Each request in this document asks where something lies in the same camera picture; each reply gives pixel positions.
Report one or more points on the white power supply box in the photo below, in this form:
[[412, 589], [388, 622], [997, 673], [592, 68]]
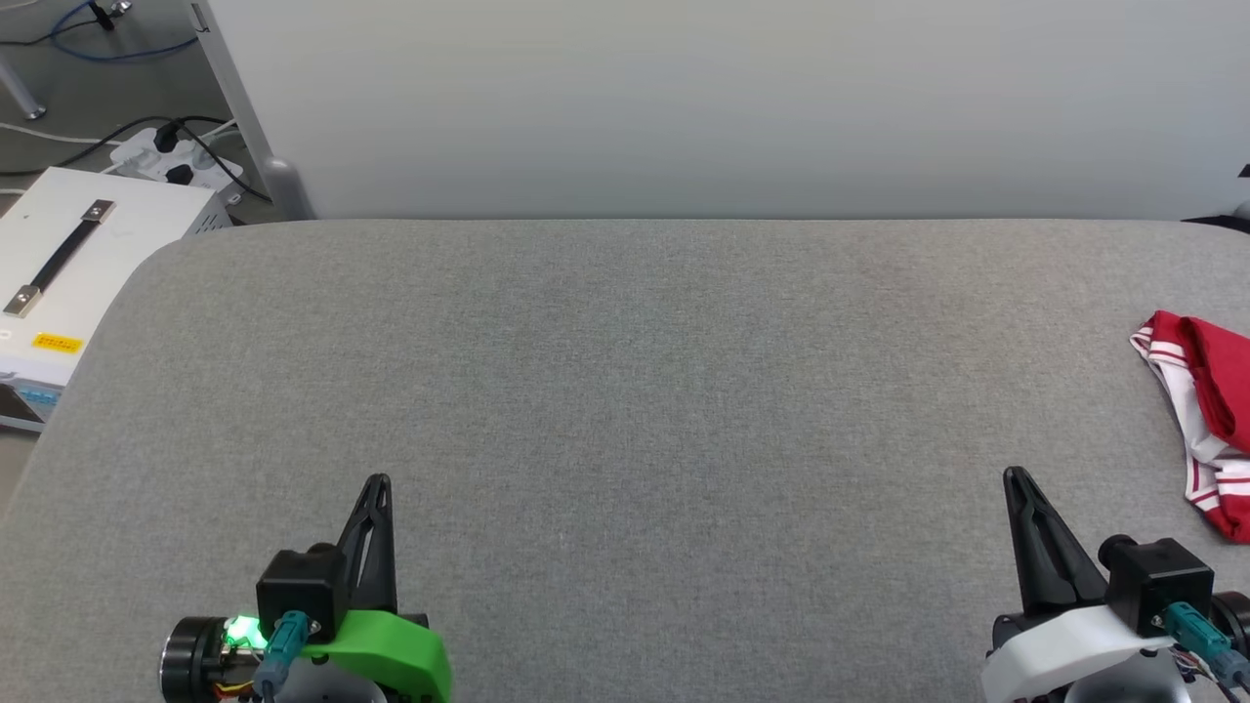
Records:
[[98, 273]]

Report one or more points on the white power strip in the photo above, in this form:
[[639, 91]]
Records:
[[137, 154]]

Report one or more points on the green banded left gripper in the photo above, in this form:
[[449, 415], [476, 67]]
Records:
[[391, 654]]

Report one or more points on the grey metal table leg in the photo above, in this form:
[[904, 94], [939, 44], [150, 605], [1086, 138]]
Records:
[[21, 93]]

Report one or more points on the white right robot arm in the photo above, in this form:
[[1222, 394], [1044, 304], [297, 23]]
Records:
[[1133, 691]]

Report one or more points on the red and white basketball jersey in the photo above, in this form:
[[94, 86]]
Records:
[[1226, 381]]

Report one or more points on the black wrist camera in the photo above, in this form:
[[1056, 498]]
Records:
[[298, 586], [1162, 581]]

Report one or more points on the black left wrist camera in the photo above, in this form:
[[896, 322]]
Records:
[[298, 586]]

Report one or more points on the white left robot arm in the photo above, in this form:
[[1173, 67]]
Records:
[[327, 691]]

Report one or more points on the grey partition panel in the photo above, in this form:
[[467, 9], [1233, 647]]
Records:
[[732, 98]]

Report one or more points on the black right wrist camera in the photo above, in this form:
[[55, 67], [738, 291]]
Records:
[[1162, 581]]

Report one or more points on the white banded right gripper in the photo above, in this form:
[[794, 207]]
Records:
[[1055, 644]]

